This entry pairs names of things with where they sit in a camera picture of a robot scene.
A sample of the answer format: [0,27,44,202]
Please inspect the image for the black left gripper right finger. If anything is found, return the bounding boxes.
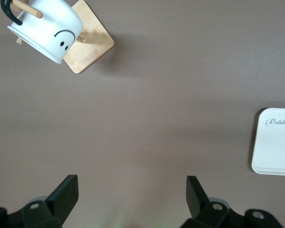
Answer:
[181,175,283,228]

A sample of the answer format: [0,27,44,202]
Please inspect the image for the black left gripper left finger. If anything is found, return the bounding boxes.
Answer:
[0,174,79,228]

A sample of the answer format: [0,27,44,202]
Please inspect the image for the white cup black handle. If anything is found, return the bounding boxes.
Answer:
[0,0,83,65]

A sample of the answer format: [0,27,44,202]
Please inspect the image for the wooden cup rack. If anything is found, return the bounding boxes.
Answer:
[10,0,114,74]

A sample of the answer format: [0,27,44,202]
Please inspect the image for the cream plastic tray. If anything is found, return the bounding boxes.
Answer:
[250,108,285,177]

